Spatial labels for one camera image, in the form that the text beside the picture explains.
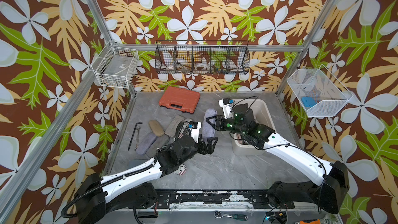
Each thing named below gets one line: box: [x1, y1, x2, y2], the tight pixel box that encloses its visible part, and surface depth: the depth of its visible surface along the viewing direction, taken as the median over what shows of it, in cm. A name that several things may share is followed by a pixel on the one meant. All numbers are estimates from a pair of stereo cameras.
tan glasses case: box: [148, 119, 165, 137], surface depth 96 cm
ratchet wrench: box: [213, 210, 249, 221], surface depth 71 cm
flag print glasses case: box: [173, 163, 188, 176], surface depth 82 cm
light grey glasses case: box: [164, 114, 185, 138], surface depth 101 cm
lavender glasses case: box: [202, 108, 218, 142], surface depth 72 cm
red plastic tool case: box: [158, 86, 201, 114], surface depth 113 cm
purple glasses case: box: [135, 133, 158, 156], surface depth 92 cm
